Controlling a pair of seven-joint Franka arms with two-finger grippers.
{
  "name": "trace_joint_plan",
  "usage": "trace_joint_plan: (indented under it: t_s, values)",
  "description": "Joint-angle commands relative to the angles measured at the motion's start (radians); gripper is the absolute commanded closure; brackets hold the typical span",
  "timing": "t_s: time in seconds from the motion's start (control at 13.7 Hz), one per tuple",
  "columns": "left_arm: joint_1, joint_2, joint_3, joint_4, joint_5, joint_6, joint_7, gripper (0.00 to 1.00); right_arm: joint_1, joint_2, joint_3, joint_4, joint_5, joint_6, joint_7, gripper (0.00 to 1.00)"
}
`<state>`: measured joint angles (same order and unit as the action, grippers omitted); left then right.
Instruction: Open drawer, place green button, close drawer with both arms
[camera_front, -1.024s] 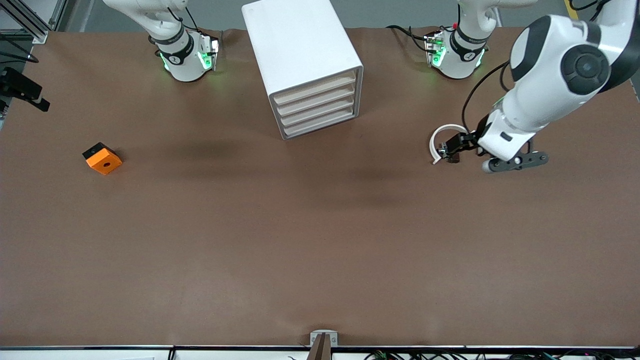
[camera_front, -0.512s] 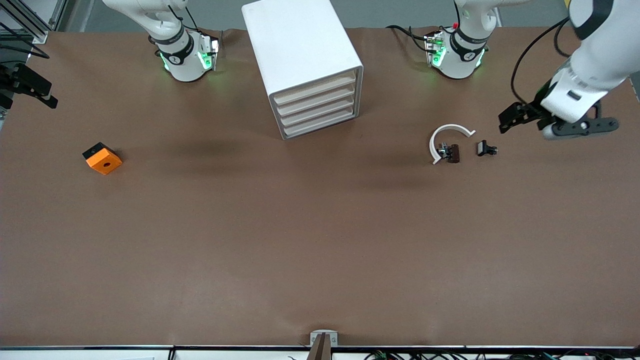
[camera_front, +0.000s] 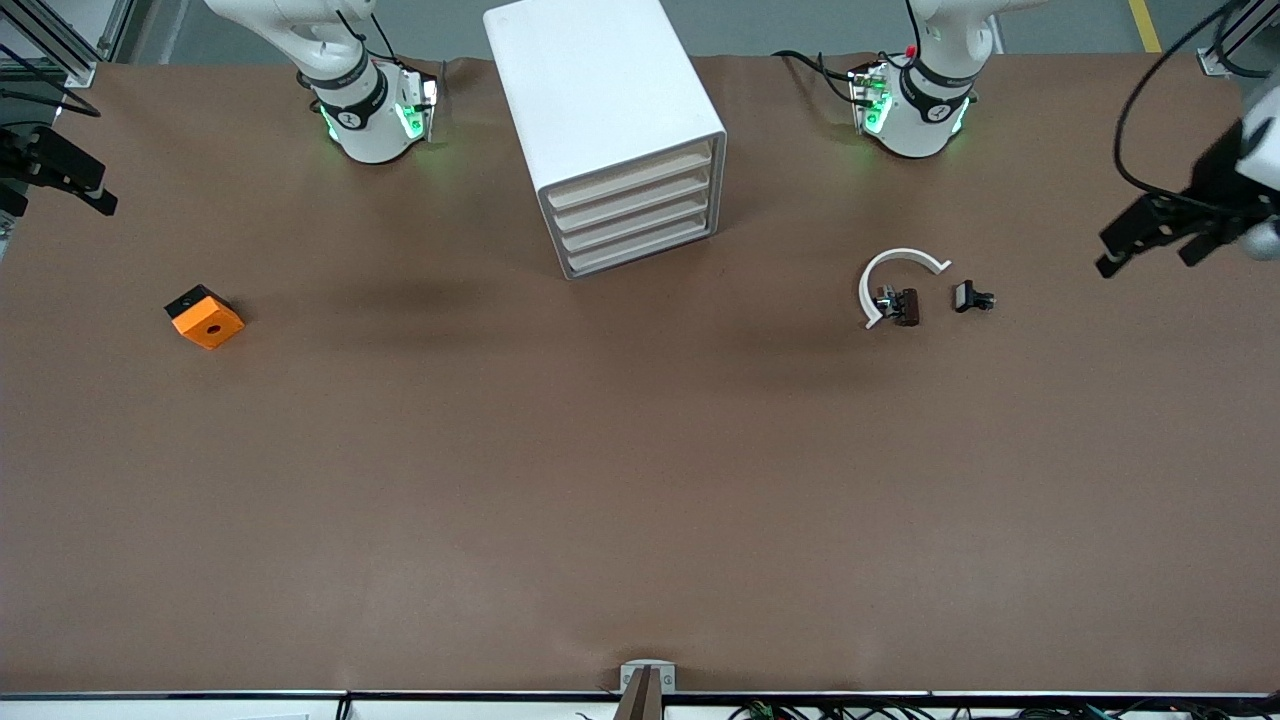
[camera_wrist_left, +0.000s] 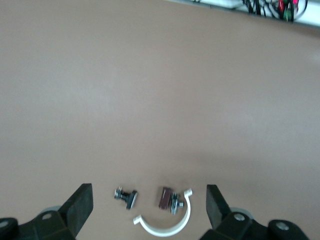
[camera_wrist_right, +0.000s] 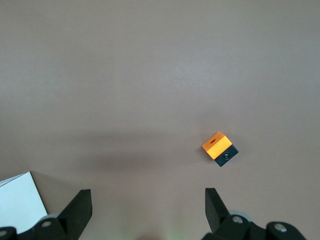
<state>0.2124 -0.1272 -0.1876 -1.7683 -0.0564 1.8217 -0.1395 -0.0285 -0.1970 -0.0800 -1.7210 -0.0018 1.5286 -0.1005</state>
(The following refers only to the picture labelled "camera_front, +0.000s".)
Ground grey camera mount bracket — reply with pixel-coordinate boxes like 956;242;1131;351
618;658;678;720

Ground small brown black component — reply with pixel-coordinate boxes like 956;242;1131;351
875;286;922;328

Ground aluminium frame post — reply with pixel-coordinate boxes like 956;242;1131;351
1198;0;1280;79
0;0;136;89

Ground black table edge rail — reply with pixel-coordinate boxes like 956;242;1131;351
0;688;1280;701

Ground arm base connector bracket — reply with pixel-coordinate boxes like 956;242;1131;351
398;68;442;143
849;62;893;137

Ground black arm base cable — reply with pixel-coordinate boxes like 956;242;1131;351
773;48;869;109
333;8;441;76

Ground orange black button enclosure box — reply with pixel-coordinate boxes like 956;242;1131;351
164;284;247;351

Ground white plastic drawer cabinet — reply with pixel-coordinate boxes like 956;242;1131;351
483;0;728;283

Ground white curved plastic part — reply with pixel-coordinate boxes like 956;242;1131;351
858;247;952;331

